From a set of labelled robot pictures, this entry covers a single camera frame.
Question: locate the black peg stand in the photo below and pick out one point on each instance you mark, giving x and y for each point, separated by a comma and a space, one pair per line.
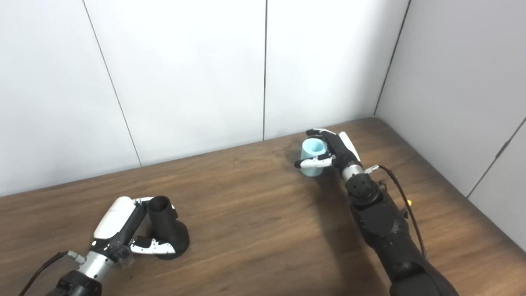
168, 232

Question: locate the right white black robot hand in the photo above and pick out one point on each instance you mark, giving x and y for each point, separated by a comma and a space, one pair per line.
341, 150

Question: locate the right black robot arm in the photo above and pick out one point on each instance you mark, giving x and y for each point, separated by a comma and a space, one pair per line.
386, 230

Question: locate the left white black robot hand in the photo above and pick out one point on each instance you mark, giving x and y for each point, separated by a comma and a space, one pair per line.
115, 220

